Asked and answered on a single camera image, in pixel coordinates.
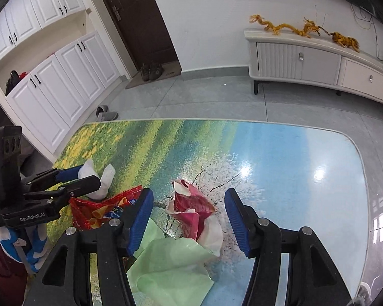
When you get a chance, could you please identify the tv cables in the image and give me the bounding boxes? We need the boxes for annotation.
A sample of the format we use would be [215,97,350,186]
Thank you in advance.
[351,3,383,62]

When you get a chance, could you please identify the golden tiger figurine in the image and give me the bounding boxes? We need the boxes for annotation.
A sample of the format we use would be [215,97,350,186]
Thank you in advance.
[322,28,360,53]

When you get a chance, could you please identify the red pink paper wrapper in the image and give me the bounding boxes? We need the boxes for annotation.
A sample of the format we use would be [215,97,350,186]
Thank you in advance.
[165,179,223,257]

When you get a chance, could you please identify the grey slippers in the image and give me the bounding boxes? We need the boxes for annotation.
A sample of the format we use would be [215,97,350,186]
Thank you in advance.
[95,105,119,122]

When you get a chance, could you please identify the white built-in cabinet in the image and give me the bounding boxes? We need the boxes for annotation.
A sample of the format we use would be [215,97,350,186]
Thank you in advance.
[0,0,135,161]

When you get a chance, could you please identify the white tissue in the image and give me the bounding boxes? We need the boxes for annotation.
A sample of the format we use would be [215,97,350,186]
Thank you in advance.
[78,158,115,201]

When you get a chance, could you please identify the white grey tv cabinet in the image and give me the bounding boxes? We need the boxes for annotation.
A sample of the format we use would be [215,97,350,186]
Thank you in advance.
[244,29,383,104]

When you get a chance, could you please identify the red snack bag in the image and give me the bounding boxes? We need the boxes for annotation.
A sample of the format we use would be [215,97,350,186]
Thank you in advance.
[70,185,143,231]

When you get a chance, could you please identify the dark brown entrance door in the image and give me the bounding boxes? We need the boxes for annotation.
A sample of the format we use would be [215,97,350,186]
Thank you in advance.
[104,0,178,68]

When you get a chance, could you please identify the left hand blue white glove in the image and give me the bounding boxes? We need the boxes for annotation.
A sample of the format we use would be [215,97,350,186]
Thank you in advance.
[0,224,50,274]

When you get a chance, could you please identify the golden dragon figurine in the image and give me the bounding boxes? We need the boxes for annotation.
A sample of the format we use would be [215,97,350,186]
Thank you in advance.
[249,15,322,38]

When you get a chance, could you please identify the dark shoes pair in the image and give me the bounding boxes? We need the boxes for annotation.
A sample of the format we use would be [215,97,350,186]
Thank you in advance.
[140,62,164,82]

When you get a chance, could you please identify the light green paper sheet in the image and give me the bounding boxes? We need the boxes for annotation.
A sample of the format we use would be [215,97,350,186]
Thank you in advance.
[126,219,216,305]

